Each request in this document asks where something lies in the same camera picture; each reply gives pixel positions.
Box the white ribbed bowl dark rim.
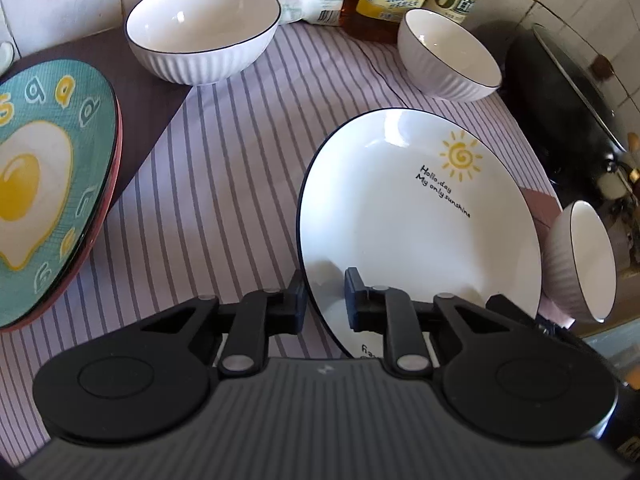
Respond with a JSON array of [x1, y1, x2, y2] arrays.
[[542, 200, 617, 323]]

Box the white sun print plate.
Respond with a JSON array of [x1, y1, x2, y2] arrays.
[[296, 108, 541, 358]]

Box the pink rabbit carrot plate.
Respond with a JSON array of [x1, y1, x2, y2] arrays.
[[1, 100, 124, 333]]

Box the teal fried egg plate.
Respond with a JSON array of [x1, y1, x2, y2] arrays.
[[1, 58, 118, 328]]

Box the striped purple table cloth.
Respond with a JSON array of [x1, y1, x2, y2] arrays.
[[1, 24, 560, 465]]

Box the black wok on stove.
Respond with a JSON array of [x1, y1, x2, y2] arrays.
[[499, 24, 627, 208]]

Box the small white ribbed bowl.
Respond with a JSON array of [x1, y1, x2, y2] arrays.
[[397, 9, 502, 102]]

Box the large white ribbed bowl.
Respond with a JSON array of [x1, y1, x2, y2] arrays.
[[125, 0, 282, 86]]

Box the white cutting board stand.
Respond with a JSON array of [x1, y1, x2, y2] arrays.
[[0, 41, 15, 76]]

